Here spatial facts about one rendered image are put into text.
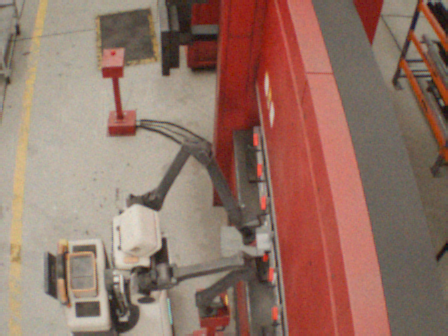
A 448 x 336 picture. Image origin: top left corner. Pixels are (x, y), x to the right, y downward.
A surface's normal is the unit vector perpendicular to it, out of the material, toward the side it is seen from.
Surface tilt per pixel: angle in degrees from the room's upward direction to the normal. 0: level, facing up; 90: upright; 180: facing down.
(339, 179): 0
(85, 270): 0
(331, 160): 0
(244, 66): 90
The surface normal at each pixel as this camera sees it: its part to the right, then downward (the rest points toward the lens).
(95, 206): 0.04, -0.59
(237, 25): 0.06, 0.80
